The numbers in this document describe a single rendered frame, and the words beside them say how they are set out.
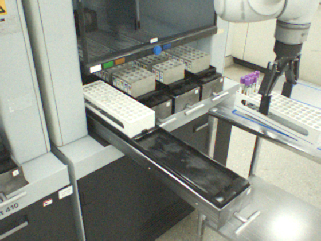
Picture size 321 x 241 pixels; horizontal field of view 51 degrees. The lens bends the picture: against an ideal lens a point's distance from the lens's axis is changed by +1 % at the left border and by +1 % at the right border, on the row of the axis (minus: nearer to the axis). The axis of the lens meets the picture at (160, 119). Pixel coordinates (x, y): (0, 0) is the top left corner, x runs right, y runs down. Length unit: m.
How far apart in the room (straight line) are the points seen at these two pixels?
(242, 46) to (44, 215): 2.84
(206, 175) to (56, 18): 0.57
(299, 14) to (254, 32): 2.50
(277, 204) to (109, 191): 0.78
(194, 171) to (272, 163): 1.45
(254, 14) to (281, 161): 1.60
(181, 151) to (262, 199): 0.74
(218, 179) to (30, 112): 0.55
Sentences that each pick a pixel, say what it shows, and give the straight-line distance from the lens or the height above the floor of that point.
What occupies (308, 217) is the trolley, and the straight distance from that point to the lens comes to 1.63.
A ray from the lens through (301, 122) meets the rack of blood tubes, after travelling 1.04.
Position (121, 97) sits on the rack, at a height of 0.86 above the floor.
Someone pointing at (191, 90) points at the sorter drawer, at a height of 0.81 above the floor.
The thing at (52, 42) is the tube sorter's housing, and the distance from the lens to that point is 0.98.
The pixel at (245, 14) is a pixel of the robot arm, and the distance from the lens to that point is 0.87.
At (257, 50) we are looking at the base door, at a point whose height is 0.23.
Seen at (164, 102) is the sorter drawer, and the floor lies 0.81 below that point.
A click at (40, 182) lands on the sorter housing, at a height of 0.72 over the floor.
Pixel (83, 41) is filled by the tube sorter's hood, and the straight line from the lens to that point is 1.01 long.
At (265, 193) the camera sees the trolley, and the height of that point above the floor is 0.28.
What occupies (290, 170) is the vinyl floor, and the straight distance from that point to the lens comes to 2.31.
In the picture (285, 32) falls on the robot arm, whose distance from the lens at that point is 1.00.
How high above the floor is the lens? 1.39
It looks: 32 degrees down
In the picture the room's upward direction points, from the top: 1 degrees clockwise
